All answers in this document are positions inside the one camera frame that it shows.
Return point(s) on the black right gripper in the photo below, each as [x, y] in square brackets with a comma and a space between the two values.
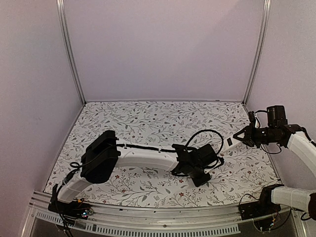
[250, 136]

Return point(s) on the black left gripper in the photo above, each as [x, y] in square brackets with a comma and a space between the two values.
[201, 182]

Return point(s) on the white remote control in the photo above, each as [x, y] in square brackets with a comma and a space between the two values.
[229, 143]

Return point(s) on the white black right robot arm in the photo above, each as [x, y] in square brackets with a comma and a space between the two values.
[290, 136]

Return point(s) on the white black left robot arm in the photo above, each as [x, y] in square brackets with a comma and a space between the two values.
[107, 152]

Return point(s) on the floral patterned table mat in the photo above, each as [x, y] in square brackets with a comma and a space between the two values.
[244, 173]

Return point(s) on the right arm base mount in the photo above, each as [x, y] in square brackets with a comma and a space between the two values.
[261, 207]

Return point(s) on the aluminium front rail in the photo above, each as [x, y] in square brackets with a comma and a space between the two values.
[125, 221]

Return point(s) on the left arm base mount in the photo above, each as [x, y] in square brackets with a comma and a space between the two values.
[76, 209]

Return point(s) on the right aluminium frame post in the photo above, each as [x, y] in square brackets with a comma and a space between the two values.
[258, 51]

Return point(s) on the aluminium frame post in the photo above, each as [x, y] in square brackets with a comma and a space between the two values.
[69, 51]
[258, 51]

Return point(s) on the left aluminium frame post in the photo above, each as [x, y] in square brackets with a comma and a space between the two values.
[69, 51]

